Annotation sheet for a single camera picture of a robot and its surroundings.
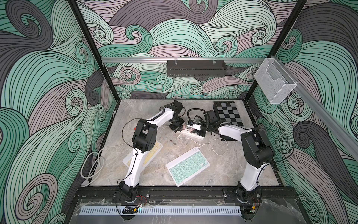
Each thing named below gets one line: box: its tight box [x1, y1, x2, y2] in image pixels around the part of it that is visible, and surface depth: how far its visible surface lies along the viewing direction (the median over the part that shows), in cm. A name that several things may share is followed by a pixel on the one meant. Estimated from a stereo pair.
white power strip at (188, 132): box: [182, 128, 206, 140], surface depth 99 cm
